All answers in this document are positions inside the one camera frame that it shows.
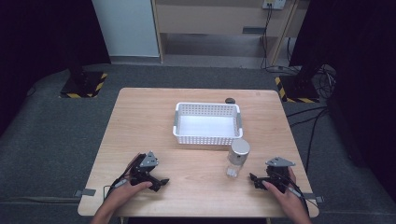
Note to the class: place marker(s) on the person's left hand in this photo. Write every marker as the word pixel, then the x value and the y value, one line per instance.
pixel 129 191

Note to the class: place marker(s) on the white wall socket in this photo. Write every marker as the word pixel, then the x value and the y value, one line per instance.
pixel 274 3

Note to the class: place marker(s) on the grey tape strip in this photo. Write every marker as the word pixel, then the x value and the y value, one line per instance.
pixel 84 192
pixel 313 197

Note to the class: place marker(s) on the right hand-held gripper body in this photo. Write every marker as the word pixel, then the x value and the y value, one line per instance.
pixel 278 174

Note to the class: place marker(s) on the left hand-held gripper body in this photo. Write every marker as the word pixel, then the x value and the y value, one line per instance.
pixel 144 168

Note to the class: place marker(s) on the black stand base striped edge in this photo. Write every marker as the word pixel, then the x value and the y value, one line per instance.
pixel 84 84
pixel 297 88

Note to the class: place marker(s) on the white cabinet panel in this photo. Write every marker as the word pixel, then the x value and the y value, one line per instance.
pixel 126 28

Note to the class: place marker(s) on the white plastic basket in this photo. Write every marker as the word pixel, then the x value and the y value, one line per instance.
pixel 207 123

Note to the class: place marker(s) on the person's right hand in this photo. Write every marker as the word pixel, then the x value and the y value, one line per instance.
pixel 285 194

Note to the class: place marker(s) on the clear bottle with silver cap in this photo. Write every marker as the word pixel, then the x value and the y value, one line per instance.
pixel 237 157

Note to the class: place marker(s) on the small dark round object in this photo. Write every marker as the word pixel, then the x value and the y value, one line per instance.
pixel 230 100

